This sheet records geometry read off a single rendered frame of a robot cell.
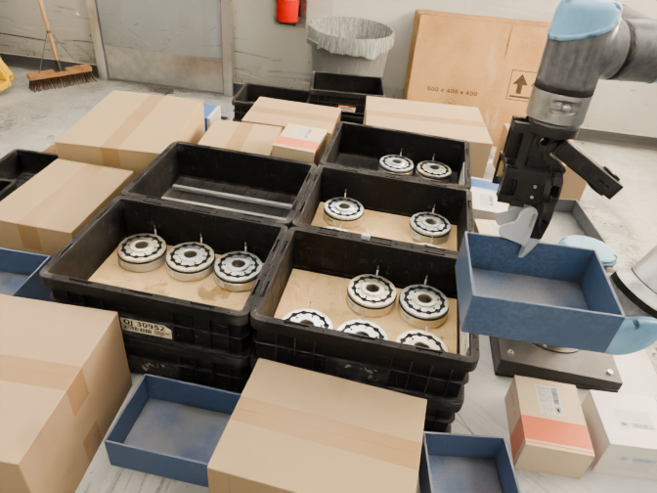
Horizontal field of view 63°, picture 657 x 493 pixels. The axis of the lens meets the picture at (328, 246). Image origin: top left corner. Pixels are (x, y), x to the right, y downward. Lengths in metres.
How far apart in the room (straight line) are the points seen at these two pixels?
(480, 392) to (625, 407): 0.27
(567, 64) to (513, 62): 3.27
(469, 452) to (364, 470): 0.29
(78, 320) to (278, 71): 3.44
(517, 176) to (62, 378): 0.74
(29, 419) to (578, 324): 0.78
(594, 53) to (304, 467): 0.68
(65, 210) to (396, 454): 0.94
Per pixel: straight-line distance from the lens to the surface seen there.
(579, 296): 0.92
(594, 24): 0.75
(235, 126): 1.78
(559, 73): 0.76
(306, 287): 1.16
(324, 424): 0.89
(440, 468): 1.08
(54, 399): 0.92
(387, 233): 1.36
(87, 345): 0.99
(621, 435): 1.15
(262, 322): 0.94
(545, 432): 1.10
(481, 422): 1.17
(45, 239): 1.38
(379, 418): 0.91
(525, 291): 0.88
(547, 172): 0.80
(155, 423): 1.10
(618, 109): 4.52
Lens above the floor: 1.59
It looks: 36 degrees down
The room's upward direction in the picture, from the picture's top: 6 degrees clockwise
